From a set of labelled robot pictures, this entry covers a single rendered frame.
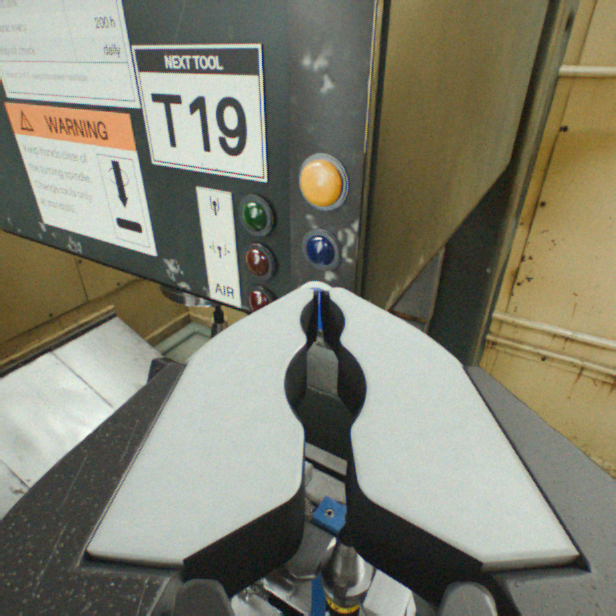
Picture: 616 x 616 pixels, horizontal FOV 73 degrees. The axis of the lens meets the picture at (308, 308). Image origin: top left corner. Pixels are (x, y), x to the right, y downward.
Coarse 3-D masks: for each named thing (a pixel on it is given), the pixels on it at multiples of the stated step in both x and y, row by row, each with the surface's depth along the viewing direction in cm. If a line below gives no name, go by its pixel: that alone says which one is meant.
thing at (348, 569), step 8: (336, 544) 48; (344, 544) 47; (336, 552) 48; (344, 552) 47; (352, 552) 47; (336, 560) 48; (344, 560) 48; (352, 560) 47; (360, 560) 48; (328, 568) 51; (336, 568) 49; (344, 568) 48; (352, 568) 48; (360, 568) 49; (336, 576) 49; (344, 576) 48; (352, 576) 48; (360, 576) 49; (344, 584) 49; (352, 584) 49
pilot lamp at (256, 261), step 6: (252, 252) 28; (258, 252) 27; (246, 258) 28; (252, 258) 28; (258, 258) 27; (264, 258) 27; (246, 264) 28; (252, 264) 28; (258, 264) 28; (264, 264) 28; (252, 270) 28; (258, 270) 28; (264, 270) 28
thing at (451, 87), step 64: (128, 0) 25; (192, 0) 22; (256, 0) 21; (384, 0) 18; (448, 0) 24; (512, 0) 39; (384, 64) 20; (448, 64) 27; (512, 64) 49; (0, 128) 37; (384, 128) 21; (448, 128) 32; (512, 128) 65; (0, 192) 42; (192, 192) 29; (256, 192) 26; (384, 192) 23; (448, 192) 37; (128, 256) 36; (192, 256) 32; (384, 256) 26
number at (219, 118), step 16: (192, 96) 25; (208, 96) 24; (224, 96) 24; (240, 96) 23; (192, 112) 26; (208, 112) 25; (224, 112) 24; (240, 112) 24; (192, 128) 26; (208, 128) 25; (224, 128) 25; (240, 128) 24; (192, 144) 27; (208, 144) 26; (224, 144) 25; (240, 144) 25; (208, 160) 27; (224, 160) 26; (240, 160) 25
